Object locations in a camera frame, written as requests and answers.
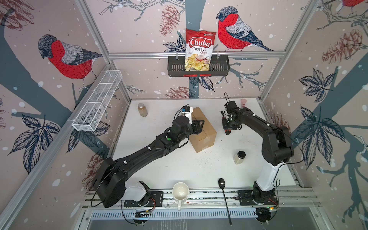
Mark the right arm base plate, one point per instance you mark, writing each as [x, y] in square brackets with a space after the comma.
[257, 197]

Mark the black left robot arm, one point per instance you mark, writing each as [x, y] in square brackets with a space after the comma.
[109, 182]

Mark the brown cardboard express box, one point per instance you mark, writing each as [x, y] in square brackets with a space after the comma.
[206, 138]

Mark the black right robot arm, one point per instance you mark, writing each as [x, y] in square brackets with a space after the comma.
[276, 146]

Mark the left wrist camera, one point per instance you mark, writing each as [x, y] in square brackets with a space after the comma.
[187, 112]

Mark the brown spice jar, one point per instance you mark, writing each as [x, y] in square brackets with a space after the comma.
[142, 110]

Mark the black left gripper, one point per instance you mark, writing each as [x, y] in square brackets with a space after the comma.
[197, 128]

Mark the cream ceramic mug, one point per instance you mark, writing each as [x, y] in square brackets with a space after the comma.
[180, 193]

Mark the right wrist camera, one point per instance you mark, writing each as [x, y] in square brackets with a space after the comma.
[230, 107]

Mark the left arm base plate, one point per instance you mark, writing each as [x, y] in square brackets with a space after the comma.
[151, 199]

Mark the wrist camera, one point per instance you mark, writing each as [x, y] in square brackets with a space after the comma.
[187, 112]
[230, 107]

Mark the black lid glass jar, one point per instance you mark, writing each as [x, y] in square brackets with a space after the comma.
[239, 157]

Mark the Chuba cassava chips bag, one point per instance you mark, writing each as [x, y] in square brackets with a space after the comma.
[199, 48]

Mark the aluminium front rail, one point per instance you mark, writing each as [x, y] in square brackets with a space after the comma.
[288, 196]

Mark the white wire mesh shelf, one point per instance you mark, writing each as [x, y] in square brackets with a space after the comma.
[93, 110]

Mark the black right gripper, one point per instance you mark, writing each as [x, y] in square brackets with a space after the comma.
[227, 123]

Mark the black long spoon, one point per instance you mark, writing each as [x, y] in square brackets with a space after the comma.
[221, 184]

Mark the black wire wall basket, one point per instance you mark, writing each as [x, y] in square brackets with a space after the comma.
[219, 66]

